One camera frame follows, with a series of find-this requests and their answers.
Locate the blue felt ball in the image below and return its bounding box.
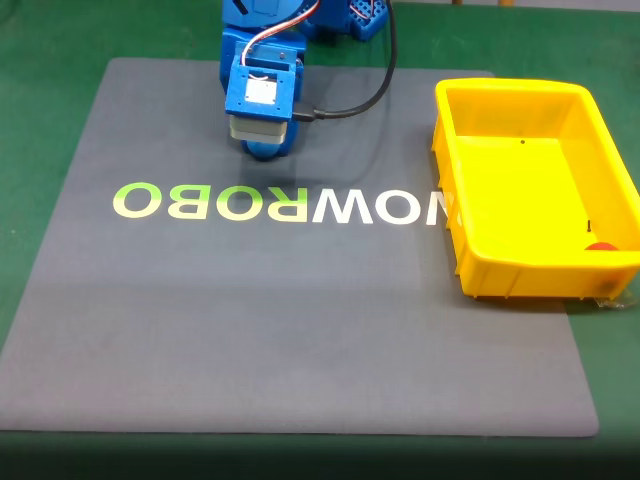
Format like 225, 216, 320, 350
248, 141, 289, 163

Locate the yellow plastic bin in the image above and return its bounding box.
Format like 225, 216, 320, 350
431, 77, 640, 302

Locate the grey mat with NOWROBO print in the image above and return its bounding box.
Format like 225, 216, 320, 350
0, 57, 600, 439

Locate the clear plastic wrap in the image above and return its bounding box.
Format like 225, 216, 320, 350
592, 287, 637, 311

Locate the white and red servo wire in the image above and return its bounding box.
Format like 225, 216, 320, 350
241, 0, 321, 67

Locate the black camera cable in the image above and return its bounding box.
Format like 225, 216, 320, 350
291, 0, 400, 124

